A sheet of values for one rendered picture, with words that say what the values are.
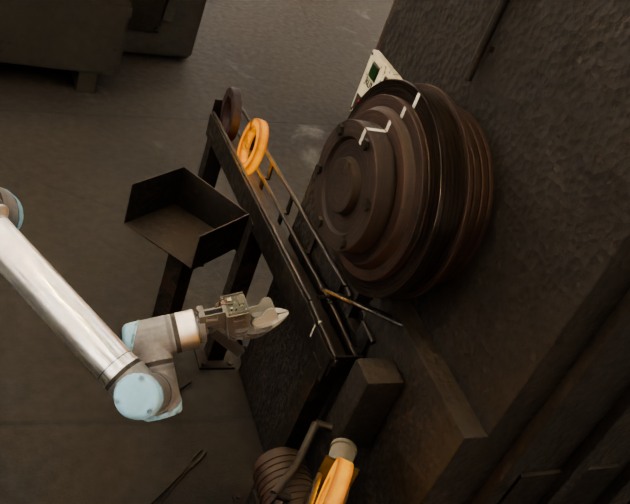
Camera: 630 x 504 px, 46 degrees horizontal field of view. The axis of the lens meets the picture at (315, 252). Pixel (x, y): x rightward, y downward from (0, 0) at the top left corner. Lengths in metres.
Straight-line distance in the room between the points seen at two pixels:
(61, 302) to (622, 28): 1.15
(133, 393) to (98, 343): 0.13
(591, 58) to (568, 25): 0.09
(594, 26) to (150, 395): 1.06
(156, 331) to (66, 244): 1.38
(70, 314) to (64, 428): 0.85
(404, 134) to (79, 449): 1.37
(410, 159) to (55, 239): 1.83
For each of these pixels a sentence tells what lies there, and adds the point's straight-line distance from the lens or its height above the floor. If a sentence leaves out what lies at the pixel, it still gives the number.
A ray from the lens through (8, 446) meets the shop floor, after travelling 2.33.
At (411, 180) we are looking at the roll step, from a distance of 1.45.
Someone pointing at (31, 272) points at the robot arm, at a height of 0.81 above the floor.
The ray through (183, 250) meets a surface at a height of 0.60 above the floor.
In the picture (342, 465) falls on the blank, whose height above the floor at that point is 0.78.
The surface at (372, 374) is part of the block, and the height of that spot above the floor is 0.80.
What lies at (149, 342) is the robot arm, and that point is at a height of 0.70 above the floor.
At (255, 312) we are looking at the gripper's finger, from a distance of 1.74.
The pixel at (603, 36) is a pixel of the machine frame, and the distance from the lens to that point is 1.39.
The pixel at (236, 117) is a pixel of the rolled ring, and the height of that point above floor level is 0.71.
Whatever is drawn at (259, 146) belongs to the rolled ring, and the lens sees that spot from 2.39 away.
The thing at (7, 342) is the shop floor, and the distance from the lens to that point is 2.59.
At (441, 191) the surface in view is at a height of 1.25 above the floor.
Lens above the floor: 1.87
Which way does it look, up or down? 34 degrees down
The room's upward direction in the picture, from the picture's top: 22 degrees clockwise
